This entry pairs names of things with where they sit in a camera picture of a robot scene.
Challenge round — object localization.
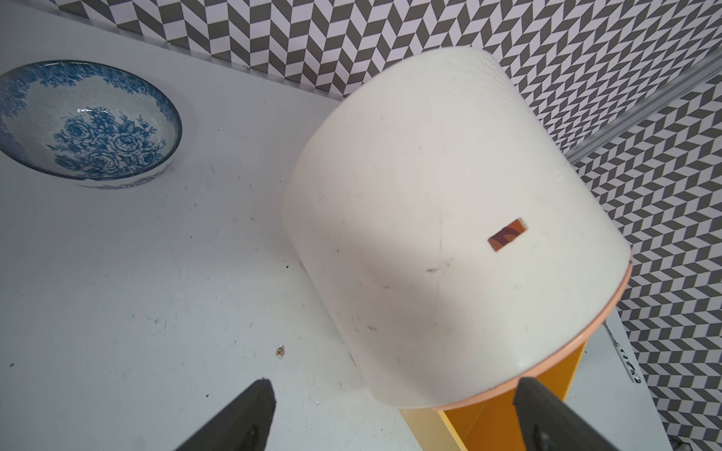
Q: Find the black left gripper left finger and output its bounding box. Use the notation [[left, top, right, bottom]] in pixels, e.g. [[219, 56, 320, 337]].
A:
[[177, 379, 276, 451]]

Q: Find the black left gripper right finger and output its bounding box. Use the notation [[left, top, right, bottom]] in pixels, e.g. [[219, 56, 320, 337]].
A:
[[513, 377, 618, 451]]

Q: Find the yellow drawer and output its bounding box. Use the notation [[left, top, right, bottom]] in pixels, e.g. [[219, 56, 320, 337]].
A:
[[397, 340, 590, 451]]

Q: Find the white drawer cabinet shell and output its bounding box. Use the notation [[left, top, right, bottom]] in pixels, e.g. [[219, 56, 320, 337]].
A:
[[282, 47, 633, 409]]

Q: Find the steel spoon on table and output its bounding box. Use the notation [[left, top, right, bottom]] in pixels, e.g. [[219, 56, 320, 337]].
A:
[[604, 321, 642, 384]]

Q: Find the blue floral ceramic bowl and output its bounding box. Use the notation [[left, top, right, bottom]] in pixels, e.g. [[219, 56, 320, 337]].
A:
[[1, 60, 182, 190]]

